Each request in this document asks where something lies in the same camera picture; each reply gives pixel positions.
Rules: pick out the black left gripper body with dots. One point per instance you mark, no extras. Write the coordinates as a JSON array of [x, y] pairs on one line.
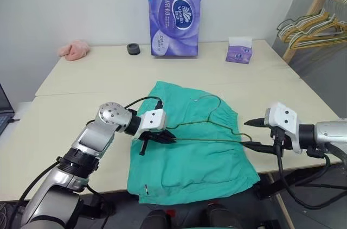
[[153, 136]]

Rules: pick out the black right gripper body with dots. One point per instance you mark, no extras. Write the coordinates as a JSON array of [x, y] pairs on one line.
[[280, 145]]

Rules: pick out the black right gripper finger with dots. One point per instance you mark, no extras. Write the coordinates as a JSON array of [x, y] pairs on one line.
[[261, 147], [257, 122]]

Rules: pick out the green shorts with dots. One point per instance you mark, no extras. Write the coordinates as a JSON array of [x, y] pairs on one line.
[[189, 164]]

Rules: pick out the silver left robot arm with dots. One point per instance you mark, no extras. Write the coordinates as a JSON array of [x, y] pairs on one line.
[[89, 139]]

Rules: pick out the wooden table leg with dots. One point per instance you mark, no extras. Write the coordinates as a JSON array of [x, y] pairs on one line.
[[282, 204]]

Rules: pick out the small purple tissue pack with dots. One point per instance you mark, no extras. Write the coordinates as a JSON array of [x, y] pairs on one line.
[[238, 51]]

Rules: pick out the black tape roll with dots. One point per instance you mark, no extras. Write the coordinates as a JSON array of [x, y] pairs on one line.
[[133, 49]]

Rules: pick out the large purple tissue pack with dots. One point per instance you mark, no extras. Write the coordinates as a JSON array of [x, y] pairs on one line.
[[176, 25]]

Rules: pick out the pink fluffy cloth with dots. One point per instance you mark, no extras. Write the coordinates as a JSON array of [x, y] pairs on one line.
[[74, 50]]

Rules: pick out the wooden clothes rack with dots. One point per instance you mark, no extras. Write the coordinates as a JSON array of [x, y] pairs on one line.
[[317, 1]]

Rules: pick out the laptop computer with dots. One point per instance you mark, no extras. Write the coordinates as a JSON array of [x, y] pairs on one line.
[[4, 109]]

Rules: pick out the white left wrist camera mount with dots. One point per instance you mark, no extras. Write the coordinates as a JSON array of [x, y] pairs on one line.
[[151, 120]]

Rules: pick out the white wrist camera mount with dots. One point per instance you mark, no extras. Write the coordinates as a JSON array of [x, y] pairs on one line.
[[151, 120], [284, 116]]

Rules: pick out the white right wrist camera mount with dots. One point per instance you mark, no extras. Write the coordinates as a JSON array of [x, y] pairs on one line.
[[284, 116]]

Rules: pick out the black table bracket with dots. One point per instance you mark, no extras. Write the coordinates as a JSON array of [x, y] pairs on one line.
[[268, 189]]

